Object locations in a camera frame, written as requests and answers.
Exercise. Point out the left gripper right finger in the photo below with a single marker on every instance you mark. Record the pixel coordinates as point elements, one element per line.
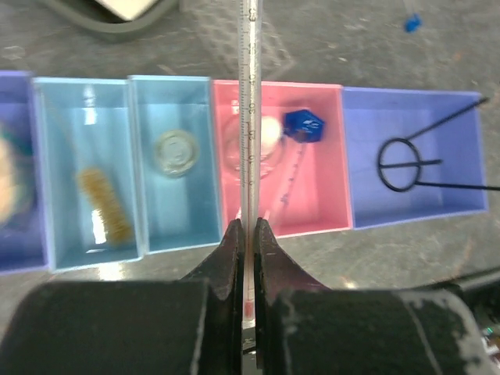
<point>277,277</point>

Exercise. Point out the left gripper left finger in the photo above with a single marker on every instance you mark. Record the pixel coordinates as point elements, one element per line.
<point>218,348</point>

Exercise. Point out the glass alcohol lamp white cap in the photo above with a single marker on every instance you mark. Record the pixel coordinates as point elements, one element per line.
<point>272,148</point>

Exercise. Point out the blue base graduated cylinder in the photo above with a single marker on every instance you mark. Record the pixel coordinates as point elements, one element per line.
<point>301,127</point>

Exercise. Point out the test tube brush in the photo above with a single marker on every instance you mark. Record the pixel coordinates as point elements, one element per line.
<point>103,198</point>

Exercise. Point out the small glass beaker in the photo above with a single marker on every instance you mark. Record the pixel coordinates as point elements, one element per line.
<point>176,152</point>

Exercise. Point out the black wire ring stand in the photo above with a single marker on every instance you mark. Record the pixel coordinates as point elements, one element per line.
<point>418,164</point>

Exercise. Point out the plastic bag of cotton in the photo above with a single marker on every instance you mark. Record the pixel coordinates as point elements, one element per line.
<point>18,187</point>

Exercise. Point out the pink bin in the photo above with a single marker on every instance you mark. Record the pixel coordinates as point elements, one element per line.
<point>320,198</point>

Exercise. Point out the large purple bin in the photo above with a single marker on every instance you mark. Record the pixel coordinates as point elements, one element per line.
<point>374,115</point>

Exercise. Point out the light blue bin right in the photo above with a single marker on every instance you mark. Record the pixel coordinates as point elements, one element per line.
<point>184,212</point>

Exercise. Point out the small purple bin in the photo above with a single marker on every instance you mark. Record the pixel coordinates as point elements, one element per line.
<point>23,248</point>

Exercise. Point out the blue capped test tube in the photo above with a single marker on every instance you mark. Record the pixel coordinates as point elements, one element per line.
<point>413,20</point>

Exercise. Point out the white square board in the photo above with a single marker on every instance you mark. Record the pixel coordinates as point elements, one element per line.
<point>127,9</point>

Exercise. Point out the dark grey tray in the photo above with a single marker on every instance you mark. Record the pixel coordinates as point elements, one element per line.
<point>96,19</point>

